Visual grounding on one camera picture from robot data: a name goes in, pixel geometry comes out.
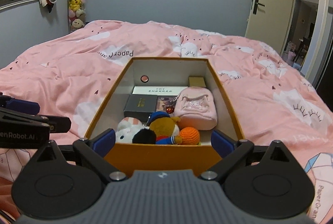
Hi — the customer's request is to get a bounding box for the pink plush pouch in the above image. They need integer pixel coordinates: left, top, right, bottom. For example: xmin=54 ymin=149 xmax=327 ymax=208
xmin=174 ymin=86 xmax=217 ymax=130

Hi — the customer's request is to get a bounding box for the orange storage box white inside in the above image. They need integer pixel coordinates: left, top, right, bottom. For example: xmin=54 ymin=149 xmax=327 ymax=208
xmin=85 ymin=58 xmax=244 ymax=175

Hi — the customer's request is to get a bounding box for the dark grey gift box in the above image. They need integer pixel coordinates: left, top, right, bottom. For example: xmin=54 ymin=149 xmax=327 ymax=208
xmin=124 ymin=94 xmax=158 ymax=122

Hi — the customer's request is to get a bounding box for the white glasses case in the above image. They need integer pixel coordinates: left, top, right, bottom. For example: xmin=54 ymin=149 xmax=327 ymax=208
xmin=132 ymin=86 xmax=187 ymax=96

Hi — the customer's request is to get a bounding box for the pink cloud-print duvet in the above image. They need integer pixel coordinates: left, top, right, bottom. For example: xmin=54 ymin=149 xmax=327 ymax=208
xmin=1 ymin=20 xmax=332 ymax=223

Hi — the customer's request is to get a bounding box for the orange crochet ball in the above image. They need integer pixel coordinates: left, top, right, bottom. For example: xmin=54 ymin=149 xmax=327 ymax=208
xmin=179 ymin=127 xmax=200 ymax=146

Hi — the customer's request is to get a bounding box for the small brown cardboard box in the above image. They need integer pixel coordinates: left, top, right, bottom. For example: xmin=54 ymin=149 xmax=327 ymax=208
xmin=188 ymin=76 xmax=206 ymax=88

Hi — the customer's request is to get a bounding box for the white pink plush toy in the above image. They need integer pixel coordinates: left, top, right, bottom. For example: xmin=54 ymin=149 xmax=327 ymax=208
xmin=116 ymin=117 xmax=156 ymax=144

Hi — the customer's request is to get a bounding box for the dark photo card box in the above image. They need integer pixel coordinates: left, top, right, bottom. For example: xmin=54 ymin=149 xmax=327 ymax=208
xmin=156 ymin=96 xmax=177 ymax=114

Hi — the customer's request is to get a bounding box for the black door handle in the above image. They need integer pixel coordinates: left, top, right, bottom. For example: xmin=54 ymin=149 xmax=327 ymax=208
xmin=252 ymin=0 xmax=265 ymax=15

